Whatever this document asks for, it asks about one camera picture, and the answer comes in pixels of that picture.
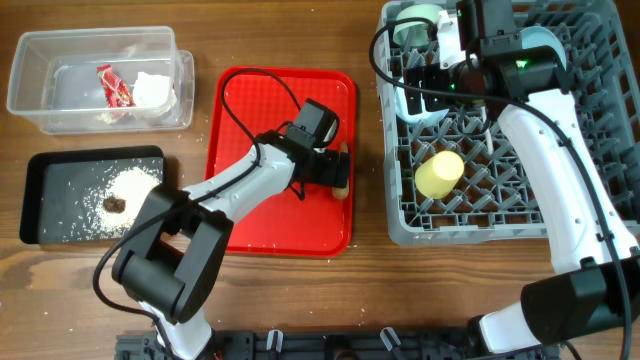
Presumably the brown carrot-like food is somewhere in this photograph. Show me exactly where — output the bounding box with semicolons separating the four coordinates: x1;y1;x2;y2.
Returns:
332;142;349;200

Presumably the mint green bowl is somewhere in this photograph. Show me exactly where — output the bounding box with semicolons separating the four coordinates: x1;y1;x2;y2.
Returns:
393;4;443;47

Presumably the yellow plastic cup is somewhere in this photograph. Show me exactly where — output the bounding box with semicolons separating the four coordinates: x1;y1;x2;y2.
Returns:
415;151;464;199

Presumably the white tissue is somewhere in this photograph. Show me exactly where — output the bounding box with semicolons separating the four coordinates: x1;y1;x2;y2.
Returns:
133;72;177;119

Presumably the brown food chunk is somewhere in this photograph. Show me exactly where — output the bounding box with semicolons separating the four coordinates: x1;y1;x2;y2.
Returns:
102;196;126;214

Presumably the white rice pile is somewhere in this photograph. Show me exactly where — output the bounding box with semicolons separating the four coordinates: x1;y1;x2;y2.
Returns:
71;166;162;241

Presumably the red snack wrapper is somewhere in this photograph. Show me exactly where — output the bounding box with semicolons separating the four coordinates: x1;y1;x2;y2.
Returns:
96;64;135;108

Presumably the white plastic spoon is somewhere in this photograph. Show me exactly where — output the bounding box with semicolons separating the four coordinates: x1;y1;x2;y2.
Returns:
483;112;494;155

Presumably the small light blue bowl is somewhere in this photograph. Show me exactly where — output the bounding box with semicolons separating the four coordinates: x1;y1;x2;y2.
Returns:
394;87;449;126

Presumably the large light blue plate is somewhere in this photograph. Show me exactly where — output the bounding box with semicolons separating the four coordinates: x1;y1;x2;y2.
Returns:
520;26;567;68

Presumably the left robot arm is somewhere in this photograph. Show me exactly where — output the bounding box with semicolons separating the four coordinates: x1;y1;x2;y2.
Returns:
112;99;350;359

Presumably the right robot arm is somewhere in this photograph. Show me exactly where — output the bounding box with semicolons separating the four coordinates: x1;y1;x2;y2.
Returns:
393;1;639;354

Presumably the grey dishwasher rack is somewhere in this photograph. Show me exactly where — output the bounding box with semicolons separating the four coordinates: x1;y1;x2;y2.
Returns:
374;1;639;245

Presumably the black waste tray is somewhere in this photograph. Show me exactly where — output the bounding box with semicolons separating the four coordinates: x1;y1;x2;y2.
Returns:
19;145;165;245

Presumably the red serving tray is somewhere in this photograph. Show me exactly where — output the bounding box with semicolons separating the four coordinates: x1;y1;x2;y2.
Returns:
205;67;356;258

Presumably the clear plastic bin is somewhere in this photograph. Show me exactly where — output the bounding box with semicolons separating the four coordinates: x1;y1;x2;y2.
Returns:
6;26;195;135

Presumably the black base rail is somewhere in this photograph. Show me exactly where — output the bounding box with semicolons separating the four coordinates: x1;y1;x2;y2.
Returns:
114;326;560;360

